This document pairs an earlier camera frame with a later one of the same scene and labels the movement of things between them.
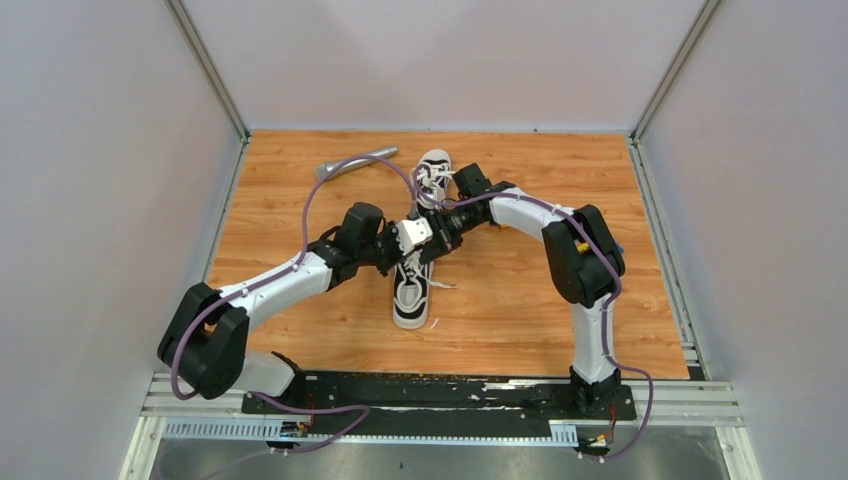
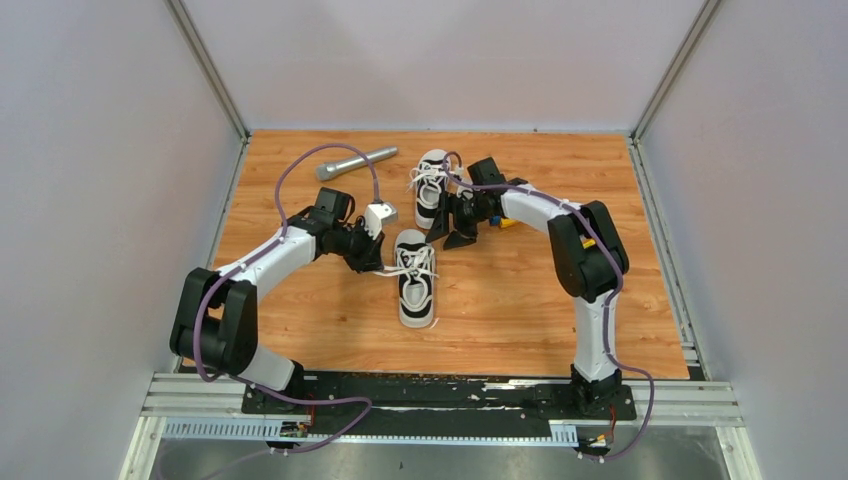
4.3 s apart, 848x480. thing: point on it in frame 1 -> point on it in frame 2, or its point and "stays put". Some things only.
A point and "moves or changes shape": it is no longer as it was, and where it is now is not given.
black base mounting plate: [369, 404] stays put
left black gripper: [390, 231] -> [370, 258]
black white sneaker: [412, 283] moves or changes shape
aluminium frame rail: [709, 404] stays put
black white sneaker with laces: [430, 179] stays put
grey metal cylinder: [323, 169] stays put
